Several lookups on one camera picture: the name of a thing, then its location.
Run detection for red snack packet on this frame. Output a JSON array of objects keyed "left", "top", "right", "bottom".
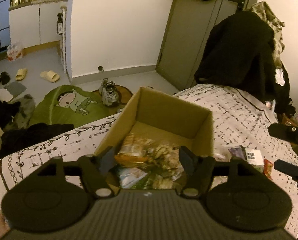
[{"left": 263, "top": 159, "right": 274, "bottom": 180}]

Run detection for white snack box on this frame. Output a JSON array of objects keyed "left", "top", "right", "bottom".
[{"left": 245, "top": 148, "right": 264, "bottom": 172}]

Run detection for purple snack packet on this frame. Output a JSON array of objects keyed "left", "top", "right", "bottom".
[{"left": 229, "top": 147, "right": 246, "bottom": 161}]

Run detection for person's left hand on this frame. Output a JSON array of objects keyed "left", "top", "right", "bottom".
[{"left": 0, "top": 211, "right": 10, "bottom": 238}]

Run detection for brown cardboard box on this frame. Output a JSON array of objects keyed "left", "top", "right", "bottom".
[{"left": 95, "top": 88, "right": 214, "bottom": 157}]

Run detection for snack bags in box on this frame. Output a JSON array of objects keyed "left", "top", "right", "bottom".
[{"left": 115, "top": 133, "right": 185, "bottom": 190}]

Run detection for white patterned bed sheet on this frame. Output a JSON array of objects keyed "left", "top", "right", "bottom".
[{"left": 0, "top": 83, "right": 298, "bottom": 230}]

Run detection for green cartoon floor mat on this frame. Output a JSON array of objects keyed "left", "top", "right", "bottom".
[{"left": 29, "top": 85, "right": 124, "bottom": 128}]

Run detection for grey sneaker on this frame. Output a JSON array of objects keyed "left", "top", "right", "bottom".
[{"left": 99, "top": 78, "right": 119, "bottom": 107}]

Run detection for black coat on chair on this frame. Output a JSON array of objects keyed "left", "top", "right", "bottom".
[{"left": 194, "top": 11, "right": 291, "bottom": 113}]

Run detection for yellow slipper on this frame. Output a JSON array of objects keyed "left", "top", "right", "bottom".
[
  {"left": 40, "top": 70, "right": 60, "bottom": 83},
  {"left": 15, "top": 68, "right": 28, "bottom": 81}
]

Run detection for patterned beige garment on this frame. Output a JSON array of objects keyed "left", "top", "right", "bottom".
[{"left": 249, "top": 1, "right": 285, "bottom": 69}]

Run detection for plastic bag on floor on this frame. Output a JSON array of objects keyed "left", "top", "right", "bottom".
[{"left": 7, "top": 42, "right": 24, "bottom": 62}]

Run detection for grey door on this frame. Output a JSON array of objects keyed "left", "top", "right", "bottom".
[{"left": 156, "top": 0, "right": 257, "bottom": 90}]

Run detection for white kitchen cabinet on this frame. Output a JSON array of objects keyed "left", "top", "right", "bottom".
[{"left": 9, "top": 0, "right": 67, "bottom": 48}]

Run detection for dark spray bottle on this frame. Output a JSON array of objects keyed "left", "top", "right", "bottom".
[{"left": 57, "top": 13, "right": 63, "bottom": 35}]

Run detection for black door handle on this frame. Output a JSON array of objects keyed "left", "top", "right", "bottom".
[{"left": 227, "top": 0, "right": 246, "bottom": 12}]

